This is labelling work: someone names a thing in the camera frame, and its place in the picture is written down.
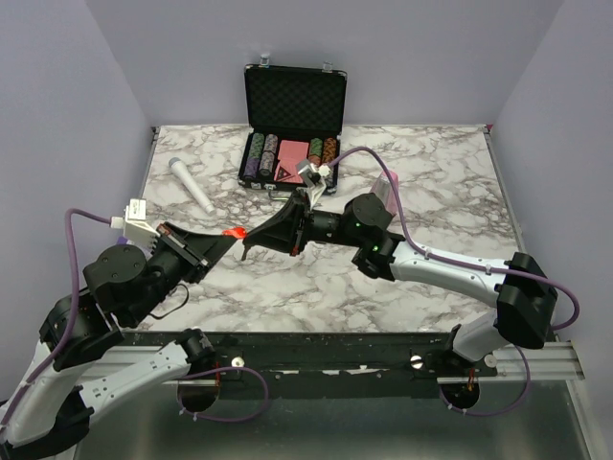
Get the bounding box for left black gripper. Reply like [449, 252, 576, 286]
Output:
[127, 220, 239, 325]

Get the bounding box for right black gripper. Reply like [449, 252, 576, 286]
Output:
[245, 191, 364, 258]

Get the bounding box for red key tag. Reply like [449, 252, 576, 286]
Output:
[222, 227, 247, 240]

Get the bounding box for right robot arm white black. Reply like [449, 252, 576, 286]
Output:
[243, 191, 557, 376]

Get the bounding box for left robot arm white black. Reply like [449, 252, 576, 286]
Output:
[1, 222, 237, 459]

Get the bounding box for red playing card deck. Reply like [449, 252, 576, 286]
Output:
[274, 140, 309, 184]

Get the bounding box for white microphone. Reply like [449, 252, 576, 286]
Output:
[169, 157, 215, 214]

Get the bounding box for pink metronome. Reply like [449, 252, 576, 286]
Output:
[370, 171, 398, 217]

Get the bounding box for black poker chip case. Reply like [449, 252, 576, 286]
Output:
[238, 59, 348, 192]

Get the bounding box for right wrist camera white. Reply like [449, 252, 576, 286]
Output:
[297, 159, 332, 210]

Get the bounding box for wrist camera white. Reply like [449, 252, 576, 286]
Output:
[110, 198, 159, 250]
[297, 159, 332, 210]

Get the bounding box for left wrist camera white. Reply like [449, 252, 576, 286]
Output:
[110, 198, 159, 250]

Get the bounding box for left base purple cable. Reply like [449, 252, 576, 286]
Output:
[177, 366, 270, 424]

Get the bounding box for black mounting rail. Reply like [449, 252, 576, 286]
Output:
[176, 333, 495, 400]

